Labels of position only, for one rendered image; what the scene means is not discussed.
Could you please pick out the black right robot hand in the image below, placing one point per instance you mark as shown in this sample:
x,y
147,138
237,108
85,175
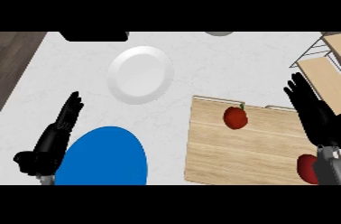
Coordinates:
x,y
314,113

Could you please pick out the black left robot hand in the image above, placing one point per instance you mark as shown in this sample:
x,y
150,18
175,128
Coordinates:
x,y
51,140

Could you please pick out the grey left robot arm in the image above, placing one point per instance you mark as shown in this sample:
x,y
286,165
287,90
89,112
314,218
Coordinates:
x,y
47,179

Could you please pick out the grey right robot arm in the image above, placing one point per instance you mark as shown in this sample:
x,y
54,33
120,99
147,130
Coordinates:
x,y
329,166

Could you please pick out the red tomato with stem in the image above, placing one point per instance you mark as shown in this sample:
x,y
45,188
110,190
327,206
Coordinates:
x,y
236,117

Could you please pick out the wooden tray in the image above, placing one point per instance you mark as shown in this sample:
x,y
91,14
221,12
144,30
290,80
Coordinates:
x,y
243,143

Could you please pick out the blue oval placemat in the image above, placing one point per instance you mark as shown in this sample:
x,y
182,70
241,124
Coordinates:
x,y
103,157

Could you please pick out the red round fruit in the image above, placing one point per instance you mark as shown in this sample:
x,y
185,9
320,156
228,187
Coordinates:
x,y
308,169

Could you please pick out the white round plate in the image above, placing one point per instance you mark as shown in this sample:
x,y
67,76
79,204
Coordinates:
x,y
141,74

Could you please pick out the grey round object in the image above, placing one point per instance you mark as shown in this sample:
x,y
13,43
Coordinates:
x,y
219,33

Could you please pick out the black appliance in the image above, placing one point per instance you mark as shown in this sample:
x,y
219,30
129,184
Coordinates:
x,y
94,36

